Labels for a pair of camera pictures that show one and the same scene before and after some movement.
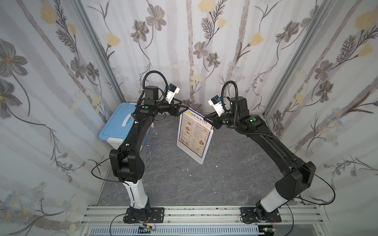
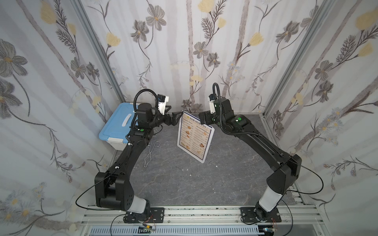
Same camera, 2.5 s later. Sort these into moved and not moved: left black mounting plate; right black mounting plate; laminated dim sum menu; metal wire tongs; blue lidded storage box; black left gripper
Moved: laminated dim sum menu; black left gripper
Not moved: blue lidded storage box; left black mounting plate; metal wire tongs; right black mounting plate
